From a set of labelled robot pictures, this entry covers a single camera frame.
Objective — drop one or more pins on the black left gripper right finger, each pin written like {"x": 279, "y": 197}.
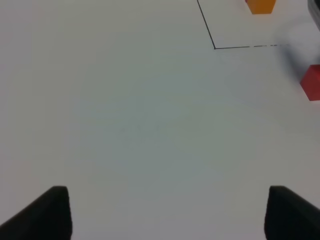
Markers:
{"x": 290, "y": 217}

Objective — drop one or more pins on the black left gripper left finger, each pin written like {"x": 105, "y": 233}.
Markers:
{"x": 46, "y": 218}

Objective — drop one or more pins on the orange template block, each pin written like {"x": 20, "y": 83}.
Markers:
{"x": 261, "y": 7}

